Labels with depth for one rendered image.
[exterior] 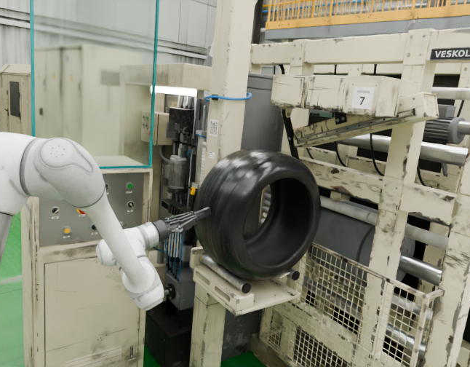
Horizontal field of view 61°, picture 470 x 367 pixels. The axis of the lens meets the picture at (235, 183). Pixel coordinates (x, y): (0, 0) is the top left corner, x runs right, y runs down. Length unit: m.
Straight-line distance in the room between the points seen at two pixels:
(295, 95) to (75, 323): 1.53
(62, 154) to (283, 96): 1.25
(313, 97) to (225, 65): 0.42
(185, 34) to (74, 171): 11.82
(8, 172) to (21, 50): 9.59
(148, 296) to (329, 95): 1.04
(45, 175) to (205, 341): 1.52
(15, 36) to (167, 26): 4.04
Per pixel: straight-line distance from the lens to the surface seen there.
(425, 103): 1.67
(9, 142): 0.97
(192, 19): 12.83
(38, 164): 0.90
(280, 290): 1.93
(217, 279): 1.82
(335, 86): 1.71
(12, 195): 0.97
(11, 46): 10.46
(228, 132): 1.88
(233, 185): 1.54
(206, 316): 2.15
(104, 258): 1.42
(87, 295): 2.17
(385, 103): 1.62
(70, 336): 2.26
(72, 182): 0.91
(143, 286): 1.33
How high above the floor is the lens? 1.66
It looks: 12 degrees down
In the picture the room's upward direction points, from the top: 5 degrees clockwise
